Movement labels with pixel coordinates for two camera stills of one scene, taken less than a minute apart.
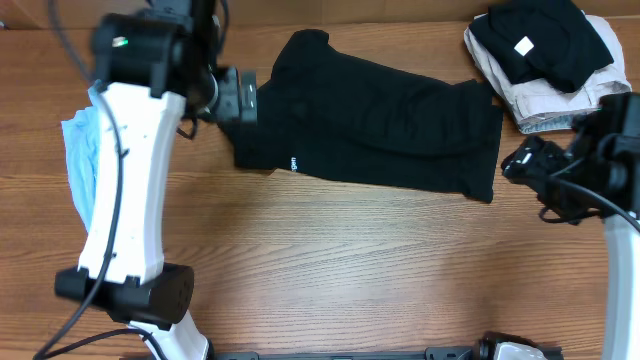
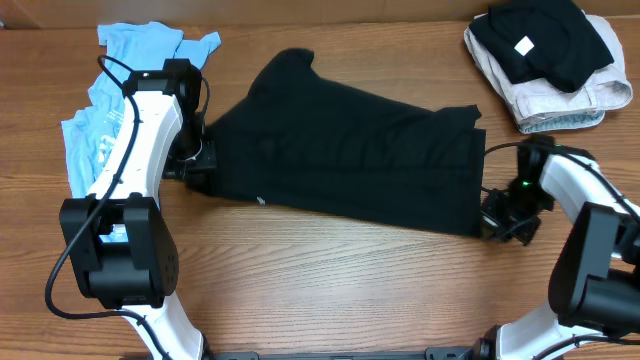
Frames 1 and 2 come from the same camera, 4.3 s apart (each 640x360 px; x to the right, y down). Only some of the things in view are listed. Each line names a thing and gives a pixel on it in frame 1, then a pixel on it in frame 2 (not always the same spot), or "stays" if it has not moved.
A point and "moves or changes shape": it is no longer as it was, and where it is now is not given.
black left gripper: (247, 98) -> (201, 163)
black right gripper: (523, 163) -> (498, 214)
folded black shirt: (538, 40) stays
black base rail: (432, 353) stays
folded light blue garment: (547, 122) stays
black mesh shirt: (322, 115) moves or changes shape
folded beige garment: (539, 97) stays
